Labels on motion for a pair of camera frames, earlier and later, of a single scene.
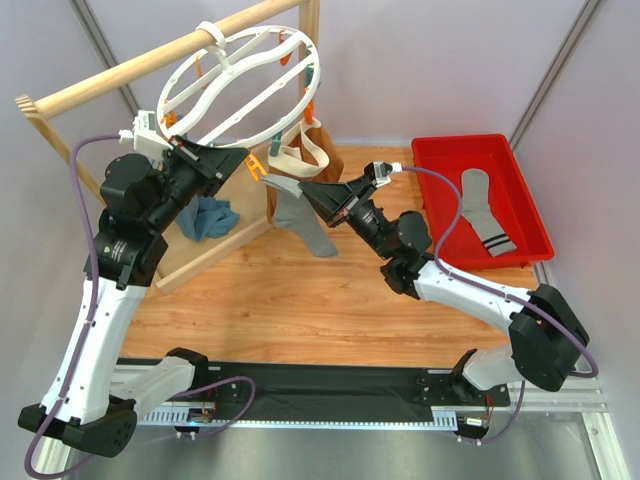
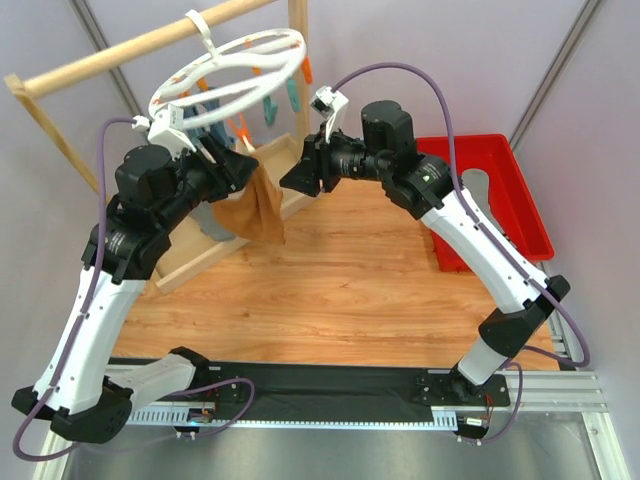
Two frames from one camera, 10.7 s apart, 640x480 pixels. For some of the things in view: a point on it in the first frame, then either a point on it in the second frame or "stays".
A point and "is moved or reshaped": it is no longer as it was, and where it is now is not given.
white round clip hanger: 240,88 is moved or reshaped
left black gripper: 198,164 stays
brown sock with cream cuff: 305,155 -> 254,212
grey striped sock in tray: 475,186 stays
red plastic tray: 499,223 stays
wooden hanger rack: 205,223 -> 28,83
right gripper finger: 333,199 -> 303,177
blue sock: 207,217 -> 221,130
